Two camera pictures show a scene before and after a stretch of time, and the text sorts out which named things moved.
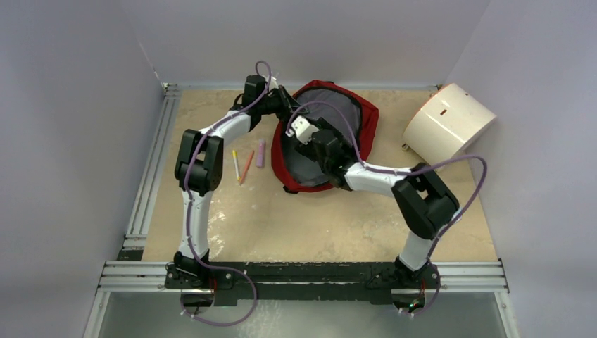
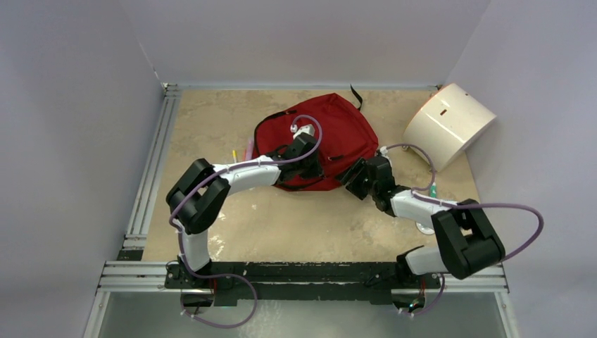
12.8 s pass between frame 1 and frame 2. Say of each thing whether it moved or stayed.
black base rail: stayed
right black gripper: moved
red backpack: moved
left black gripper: moved
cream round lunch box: stayed
